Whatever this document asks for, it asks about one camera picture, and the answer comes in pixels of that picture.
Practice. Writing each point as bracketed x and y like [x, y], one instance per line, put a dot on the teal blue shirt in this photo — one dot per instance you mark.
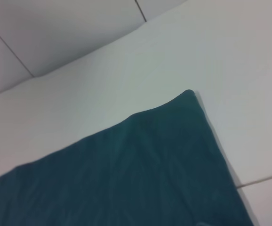
[126, 176]

